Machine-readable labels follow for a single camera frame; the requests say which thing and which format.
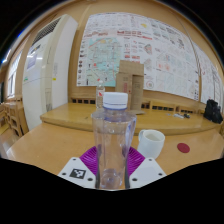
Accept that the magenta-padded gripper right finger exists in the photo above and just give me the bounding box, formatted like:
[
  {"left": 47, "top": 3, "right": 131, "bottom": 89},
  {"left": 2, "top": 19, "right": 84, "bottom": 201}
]
[{"left": 125, "top": 146, "right": 168, "bottom": 190}]

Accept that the white mug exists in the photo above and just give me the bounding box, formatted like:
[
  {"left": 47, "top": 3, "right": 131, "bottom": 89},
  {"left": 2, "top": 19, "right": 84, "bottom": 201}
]
[{"left": 136, "top": 129, "right": 166, "bottom": 160}]

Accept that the large printed wall poster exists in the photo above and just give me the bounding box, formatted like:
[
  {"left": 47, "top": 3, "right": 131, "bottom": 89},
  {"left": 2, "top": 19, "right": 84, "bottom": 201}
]
[{"left": 76, "top": 12, "right": 201, "bottom": 101}]

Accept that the brown cardboard stand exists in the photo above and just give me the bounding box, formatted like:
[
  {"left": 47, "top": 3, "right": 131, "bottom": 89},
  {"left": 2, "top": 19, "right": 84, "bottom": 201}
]
[{"left": 115, "top": 59, "right": 145, "bottom": 113}]

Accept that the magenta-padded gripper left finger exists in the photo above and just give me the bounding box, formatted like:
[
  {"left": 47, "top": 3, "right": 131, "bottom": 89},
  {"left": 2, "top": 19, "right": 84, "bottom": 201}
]
[{"left": 57, "top": 145, "right": 98, "bottom": 190}]

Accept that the flat round red coaster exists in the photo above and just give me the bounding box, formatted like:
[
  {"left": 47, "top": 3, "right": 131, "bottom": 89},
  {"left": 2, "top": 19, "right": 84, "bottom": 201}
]
[{"left": 176, "top": 142, "right": 191, "bottom": 154}]

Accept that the narrow printed wall poster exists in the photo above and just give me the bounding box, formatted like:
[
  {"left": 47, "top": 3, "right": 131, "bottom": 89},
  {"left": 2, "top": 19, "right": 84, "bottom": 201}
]
[{"left": 193, "top": 41, "right": 224, "bottom": 108}]

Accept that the clear plastic water bottle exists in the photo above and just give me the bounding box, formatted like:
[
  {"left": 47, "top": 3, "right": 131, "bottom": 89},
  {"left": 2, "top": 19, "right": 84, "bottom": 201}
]
[{"left": 91, "top": 92, "right": 138, "bottom": 191}]

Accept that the wooden chair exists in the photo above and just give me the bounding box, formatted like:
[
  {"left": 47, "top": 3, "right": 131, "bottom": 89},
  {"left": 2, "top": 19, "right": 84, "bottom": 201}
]
[{"left": 0, "top": 96, "right": 29, "bottom": 136}]

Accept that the black bag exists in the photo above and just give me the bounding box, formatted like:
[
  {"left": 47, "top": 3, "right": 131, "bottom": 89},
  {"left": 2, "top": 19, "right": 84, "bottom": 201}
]
[{"left": 203, "top": 98, "right": 224, "bottom": 125}]

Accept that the white standing air conditioner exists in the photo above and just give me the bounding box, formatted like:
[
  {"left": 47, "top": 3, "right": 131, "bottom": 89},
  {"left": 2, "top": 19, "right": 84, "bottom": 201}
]
[{"left": 21, "top": 13, "right": 79, "bottom": 131}]

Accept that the small white remote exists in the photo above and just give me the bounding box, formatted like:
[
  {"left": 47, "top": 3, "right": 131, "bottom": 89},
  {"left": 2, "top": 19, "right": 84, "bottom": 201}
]
[{"left": 172, "top": 112, "right": 185, "bottom": 120}]

